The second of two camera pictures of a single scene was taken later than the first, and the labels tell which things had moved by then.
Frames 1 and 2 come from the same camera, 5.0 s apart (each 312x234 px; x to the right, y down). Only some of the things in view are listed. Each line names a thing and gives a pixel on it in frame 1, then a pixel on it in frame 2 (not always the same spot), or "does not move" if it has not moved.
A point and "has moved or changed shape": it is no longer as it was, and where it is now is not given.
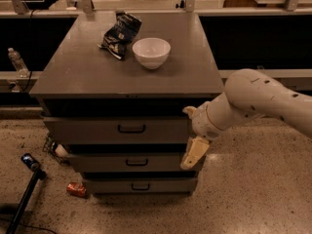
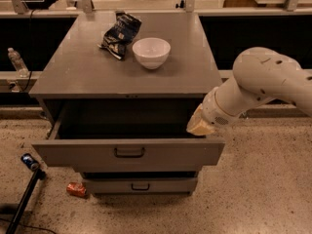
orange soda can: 76,189 does not move
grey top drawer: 116,130 has moved or changed shape
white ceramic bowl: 151,53 does not move
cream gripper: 202,123 to 213,111
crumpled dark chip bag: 121,33 does not move
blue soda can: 31,162 does not move
